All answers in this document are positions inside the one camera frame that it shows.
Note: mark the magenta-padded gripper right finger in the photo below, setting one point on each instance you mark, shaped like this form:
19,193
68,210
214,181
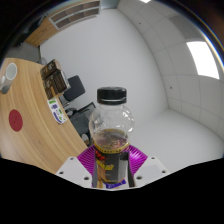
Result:
148,171

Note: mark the black mesh office chair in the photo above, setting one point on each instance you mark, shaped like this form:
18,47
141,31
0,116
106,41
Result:
81,121

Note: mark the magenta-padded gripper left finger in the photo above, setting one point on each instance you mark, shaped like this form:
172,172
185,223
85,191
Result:
75,171

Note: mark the large brown box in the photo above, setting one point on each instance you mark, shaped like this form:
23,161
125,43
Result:
57,84

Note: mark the white and green leaflet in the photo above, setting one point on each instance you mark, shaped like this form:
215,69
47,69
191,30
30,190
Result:
57,111

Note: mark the flat round red coaster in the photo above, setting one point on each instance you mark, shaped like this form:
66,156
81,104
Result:
15,120

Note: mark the clear bottle with black cap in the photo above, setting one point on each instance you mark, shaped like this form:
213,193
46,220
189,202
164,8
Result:
111,133

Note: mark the wooden cabinet with glass doors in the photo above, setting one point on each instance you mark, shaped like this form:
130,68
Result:
40,33

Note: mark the white mug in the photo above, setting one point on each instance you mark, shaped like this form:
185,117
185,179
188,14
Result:
10,71

